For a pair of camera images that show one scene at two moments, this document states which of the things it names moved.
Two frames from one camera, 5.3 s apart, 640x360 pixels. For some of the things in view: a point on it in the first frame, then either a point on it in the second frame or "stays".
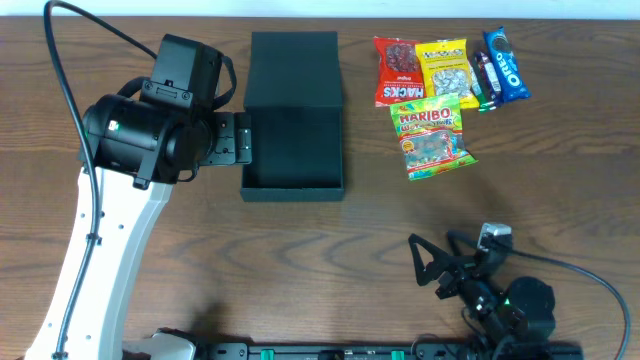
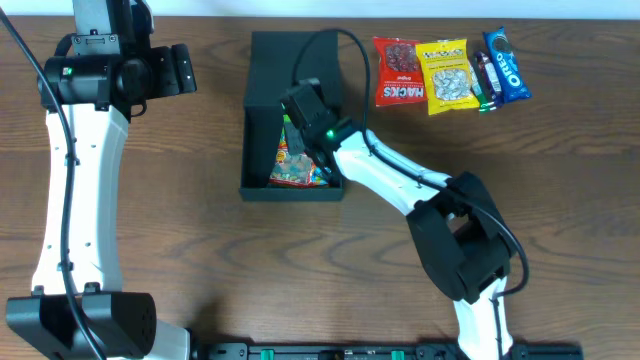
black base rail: x=387 y=351 stays
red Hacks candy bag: x=398 y=76 stays
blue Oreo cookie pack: x=512 y=84 stays
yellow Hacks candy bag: x=446 y=70 stays
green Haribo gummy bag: x=430 y=130 to x=295 y=169
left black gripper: x=242 y=146 to x=167 y=70
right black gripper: x=454 y=275 to x=293 y=138
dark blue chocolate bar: x=490 y=77 stays
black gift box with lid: x=294 y=93 stays
